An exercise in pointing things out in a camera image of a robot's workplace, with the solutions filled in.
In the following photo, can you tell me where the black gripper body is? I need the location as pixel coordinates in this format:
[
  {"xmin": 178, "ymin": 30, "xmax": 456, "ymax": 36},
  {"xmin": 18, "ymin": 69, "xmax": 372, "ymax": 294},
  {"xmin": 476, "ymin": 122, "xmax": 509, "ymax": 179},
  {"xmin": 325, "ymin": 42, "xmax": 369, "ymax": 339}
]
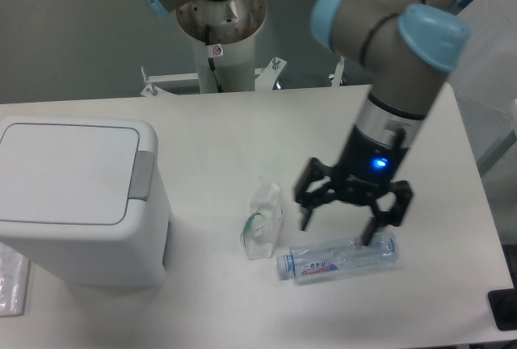
[{"xmin": 330, "ymin": 126, "xmax": 408, "ymax": 206}]

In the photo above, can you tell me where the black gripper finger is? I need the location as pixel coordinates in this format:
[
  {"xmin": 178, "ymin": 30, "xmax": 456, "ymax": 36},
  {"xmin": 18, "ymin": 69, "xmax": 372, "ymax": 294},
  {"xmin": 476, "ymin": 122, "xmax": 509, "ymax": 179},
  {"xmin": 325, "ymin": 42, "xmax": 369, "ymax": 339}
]
[
  {"xmin": 293, "ymin": 158, "xmax": 334, "ymax": 231},
  {"xmin": 361, "ymin": 180, "xmax": 414, "ymax": 246}
]

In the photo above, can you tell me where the grey trash can push button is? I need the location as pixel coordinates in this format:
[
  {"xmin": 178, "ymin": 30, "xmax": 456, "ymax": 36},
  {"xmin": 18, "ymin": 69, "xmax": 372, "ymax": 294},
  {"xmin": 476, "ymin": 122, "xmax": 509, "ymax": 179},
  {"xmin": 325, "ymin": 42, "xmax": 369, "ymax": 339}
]
[{"xmin": 128, "ymin": 151, "xmax": 156, "ymax": 201}]

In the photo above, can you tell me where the white plastic trash can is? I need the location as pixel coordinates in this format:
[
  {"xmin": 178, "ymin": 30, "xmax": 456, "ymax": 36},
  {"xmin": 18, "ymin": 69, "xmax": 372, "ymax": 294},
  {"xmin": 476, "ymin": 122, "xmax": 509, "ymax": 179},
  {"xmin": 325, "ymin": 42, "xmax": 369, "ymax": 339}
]
[{"xmin": 1, "ymin": 116, "xmax": 172, "ymax": 287}]

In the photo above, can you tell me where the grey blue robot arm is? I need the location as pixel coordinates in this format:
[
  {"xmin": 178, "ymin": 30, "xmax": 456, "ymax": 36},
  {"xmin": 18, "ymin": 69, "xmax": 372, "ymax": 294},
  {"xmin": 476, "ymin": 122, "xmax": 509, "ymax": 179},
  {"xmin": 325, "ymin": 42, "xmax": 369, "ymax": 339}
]
[{"xmin": 144, "ymin": 0, "xmax": 470, "ymax": 245}]

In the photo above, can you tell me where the crumpled clear plastic bag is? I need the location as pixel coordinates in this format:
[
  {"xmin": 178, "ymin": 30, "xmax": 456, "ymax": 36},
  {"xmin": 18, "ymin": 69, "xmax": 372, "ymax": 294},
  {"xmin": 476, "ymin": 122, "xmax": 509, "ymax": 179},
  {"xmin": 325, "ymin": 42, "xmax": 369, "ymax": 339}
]
[{"xmin": 240, "ymin": 179, "xmax": 284, "ymax": 260}]

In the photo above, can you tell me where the crushed clear plastic bottle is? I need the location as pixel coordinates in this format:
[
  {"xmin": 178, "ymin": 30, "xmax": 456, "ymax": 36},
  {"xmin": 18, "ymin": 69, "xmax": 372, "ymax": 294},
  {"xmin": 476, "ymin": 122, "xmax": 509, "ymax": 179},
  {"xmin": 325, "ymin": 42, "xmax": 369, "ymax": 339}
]
[{"xmin": 276, "ymin": 231, "xmax": 399, "ymax": 284}]

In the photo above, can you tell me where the white side table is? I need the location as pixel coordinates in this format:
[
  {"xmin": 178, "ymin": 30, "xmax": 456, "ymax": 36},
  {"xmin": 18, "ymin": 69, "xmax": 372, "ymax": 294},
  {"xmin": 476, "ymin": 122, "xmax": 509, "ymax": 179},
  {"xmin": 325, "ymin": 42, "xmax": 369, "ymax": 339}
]
[{"xmin": 448, "ymin": 0, "xmax": 516, "ymax": 245}]

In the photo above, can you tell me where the black device at edge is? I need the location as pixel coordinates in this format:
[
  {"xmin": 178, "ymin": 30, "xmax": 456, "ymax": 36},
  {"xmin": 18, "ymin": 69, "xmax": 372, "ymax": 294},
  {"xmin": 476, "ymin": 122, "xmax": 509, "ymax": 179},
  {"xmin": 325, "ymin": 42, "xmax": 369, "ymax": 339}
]
[{"xmin": 487, "ymin": 288, "xmax": 516, "ymax": 331}]

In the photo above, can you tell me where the laminated paper sheet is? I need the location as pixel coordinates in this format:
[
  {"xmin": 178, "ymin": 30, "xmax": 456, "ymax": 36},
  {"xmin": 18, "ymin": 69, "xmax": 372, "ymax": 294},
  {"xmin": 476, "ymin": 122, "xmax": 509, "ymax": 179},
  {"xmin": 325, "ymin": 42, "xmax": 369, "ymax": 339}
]
[{"xmin": 1, "ymin": 243, "xmax": 31, "ymax": 317}]

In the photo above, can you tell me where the white pedestal base frame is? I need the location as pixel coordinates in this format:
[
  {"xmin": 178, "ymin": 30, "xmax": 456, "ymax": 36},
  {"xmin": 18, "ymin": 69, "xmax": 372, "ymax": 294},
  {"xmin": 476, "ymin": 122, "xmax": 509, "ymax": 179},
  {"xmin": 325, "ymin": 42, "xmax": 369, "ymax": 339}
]
[{"xmin": 141, "ymin": 57, "xmax": 348, "ymax": 97}]

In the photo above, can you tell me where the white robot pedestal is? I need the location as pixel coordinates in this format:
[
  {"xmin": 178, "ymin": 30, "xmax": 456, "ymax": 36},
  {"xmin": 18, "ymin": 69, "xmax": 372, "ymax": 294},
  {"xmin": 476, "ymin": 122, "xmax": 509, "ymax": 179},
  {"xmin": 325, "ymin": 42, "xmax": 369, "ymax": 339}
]
[{"xmin": 176, "ymin": 0, "xmax": 266, "ymax": 94}]

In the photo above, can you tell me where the black cable on pedestal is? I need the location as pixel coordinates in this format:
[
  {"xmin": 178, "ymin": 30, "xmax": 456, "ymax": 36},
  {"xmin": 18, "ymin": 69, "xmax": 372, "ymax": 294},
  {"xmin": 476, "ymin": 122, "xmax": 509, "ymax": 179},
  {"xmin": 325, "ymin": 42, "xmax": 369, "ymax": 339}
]
[{"xmin": 204, "ymin": 25, "xmax": 225, "ymax": 94}]

